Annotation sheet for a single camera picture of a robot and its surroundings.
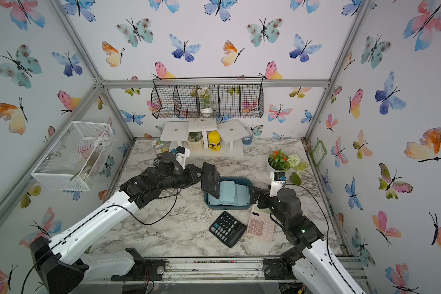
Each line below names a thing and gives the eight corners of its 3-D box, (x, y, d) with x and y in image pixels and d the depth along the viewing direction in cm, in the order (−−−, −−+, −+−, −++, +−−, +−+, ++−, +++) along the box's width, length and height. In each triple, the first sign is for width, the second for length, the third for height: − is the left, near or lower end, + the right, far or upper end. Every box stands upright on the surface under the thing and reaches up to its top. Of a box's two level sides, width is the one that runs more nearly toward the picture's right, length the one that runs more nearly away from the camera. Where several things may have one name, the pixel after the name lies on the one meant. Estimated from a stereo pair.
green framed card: (313, 165, 112) (320, 154, 104) (308, 152, 119) (314, 141, 111) (322, 165, 112) (329, 154, 104) (316, 152, 119) (323, 141, 111)
